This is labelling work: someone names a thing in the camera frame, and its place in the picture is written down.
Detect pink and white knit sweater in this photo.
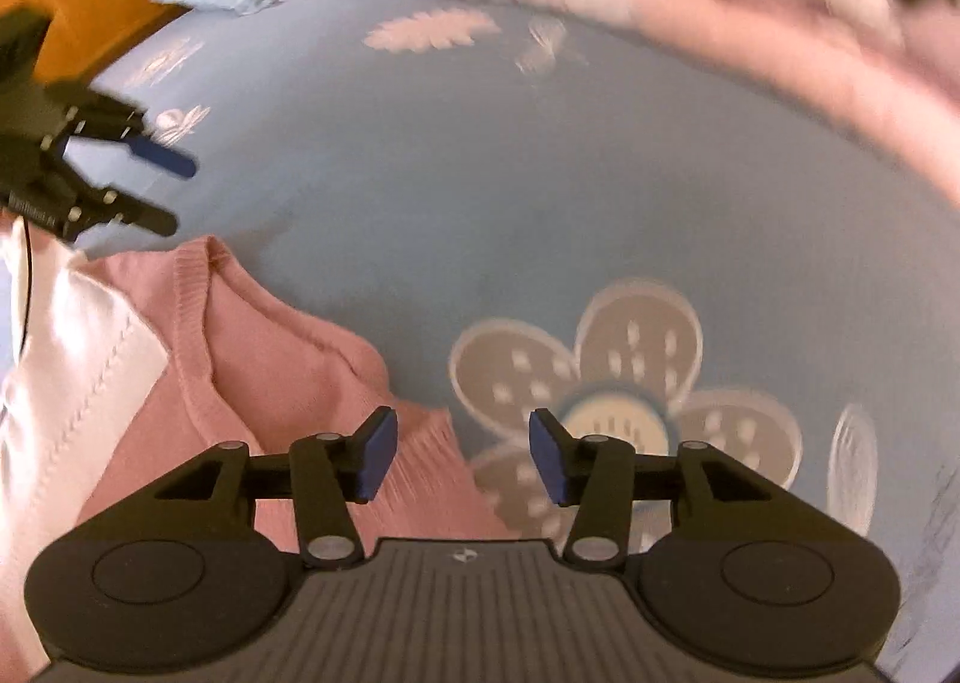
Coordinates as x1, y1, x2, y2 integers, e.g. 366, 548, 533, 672
0, 213, 527, 683

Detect blue floral bed sheet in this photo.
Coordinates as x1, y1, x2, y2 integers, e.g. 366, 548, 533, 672
70, 0, 958, 681

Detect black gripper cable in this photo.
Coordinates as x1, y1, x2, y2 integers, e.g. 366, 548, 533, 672
14, 213, 36, 363

